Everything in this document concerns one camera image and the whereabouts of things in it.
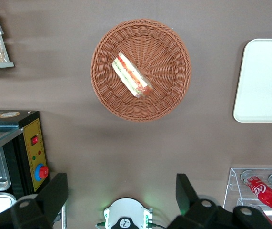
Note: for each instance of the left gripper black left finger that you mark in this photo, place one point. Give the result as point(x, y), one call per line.
point(47, 198)

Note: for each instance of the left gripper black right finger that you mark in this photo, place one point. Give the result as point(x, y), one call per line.
point(188, 200)

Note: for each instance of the triangle sandwich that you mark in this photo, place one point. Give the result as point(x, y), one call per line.
point(132, 75)

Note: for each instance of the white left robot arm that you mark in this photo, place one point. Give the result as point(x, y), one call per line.
point(126, 212)

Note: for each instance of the beige plastic tray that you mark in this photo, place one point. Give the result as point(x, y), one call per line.
point(264, 81)

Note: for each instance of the round brown wicker basket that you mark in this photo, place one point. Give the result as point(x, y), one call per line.
point(164, 59)

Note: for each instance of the clear acrylic bottle rack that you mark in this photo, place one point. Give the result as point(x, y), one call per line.
point(233, 186)

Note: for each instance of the black food warmer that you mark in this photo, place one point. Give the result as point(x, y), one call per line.
point(31, 133)

